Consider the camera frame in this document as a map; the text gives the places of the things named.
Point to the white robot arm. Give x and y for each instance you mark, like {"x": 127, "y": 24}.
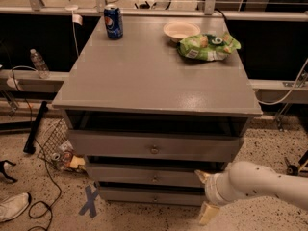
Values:
{"x": 246, "y": 180}

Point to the clear plastic water bottle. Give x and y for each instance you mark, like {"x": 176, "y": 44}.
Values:
{"x": 39, "y": 64}

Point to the green chip bag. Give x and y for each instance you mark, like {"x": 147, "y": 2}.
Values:
{"x": 208, "y": 47}

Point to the grey drawer cabinet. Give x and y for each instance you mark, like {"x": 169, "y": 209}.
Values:
{"x": 140, "y": 85}

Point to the grey drawer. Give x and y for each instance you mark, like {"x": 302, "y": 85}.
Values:
{"x": 165, "y": 147}
{"x": 163, "y": 176}
{"x": 153, "y": 196}

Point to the white paper bowl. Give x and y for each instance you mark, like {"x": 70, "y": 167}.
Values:
{"x": 177, "y": 31}

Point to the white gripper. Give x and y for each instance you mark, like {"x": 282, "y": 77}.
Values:
{"x": 211, "y": 188}

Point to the grey bottom drawer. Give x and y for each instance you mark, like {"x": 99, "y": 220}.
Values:
{"x": 153, "y": 196}

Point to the black bar stand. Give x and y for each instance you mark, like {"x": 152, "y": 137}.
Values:
{"x": 29, "y": 145}

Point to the grey top drawer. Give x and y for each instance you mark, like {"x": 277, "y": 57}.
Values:
{"x": 165, "y": 147}

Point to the blue pepsi can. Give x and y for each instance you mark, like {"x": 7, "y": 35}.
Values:
{"x": 113, "y": 21}

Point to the black caster wheel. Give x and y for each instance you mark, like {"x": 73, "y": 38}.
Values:
{"x": 301, "y": 169}

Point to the white sneaker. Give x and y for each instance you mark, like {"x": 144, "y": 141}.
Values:
{"x": 12, "y": 207}

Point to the wire mesh trash basket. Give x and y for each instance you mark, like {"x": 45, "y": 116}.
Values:
{"x": 58, "y": 151}

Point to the blue tape cross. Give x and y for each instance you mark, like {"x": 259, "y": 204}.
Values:
{"x": 89, "y": 206}

